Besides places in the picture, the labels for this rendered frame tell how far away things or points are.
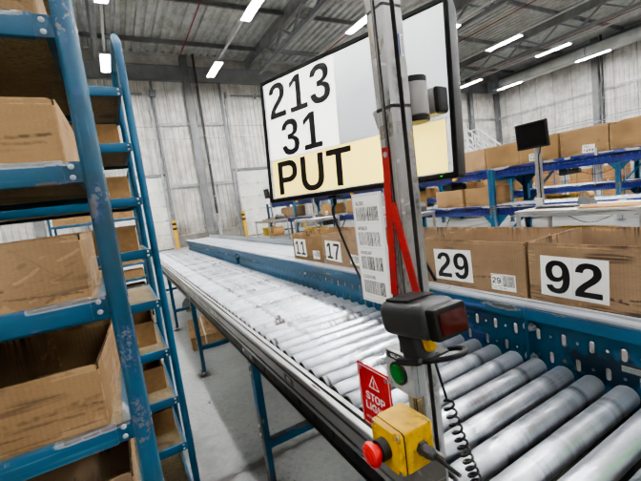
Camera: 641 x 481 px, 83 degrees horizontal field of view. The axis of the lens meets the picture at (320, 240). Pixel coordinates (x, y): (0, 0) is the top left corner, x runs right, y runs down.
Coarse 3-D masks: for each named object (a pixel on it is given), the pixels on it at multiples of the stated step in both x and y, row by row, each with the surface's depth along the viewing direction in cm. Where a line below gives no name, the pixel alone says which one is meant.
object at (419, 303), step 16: (384, 304) 54; (400, 304) 51; (416, 304) 49; (432, 304) 48; (448, 304) 47; (464, 304) 48; (384, 320) 54; (400, 320) 51; (416, 320) 48; (432, 320) 46; (448, 320) 46; (464, 320) 48; (400, 336) 54; (416, 336) 49; (432, 336) 46; (448, 336) 46; (416, 352) 52; (432, 352) 52
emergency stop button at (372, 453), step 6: (366, 444) 57; (372, 444) 57; (366, 450) 56; (372, 450) 56; (378, 450) 56; (366, 456) 57; (372, 456) 56; (378, 456) 55; (366, 462) 57; (372, 462) 56; (378, 462) 55; (372, 468) 56; (378, 468) 56
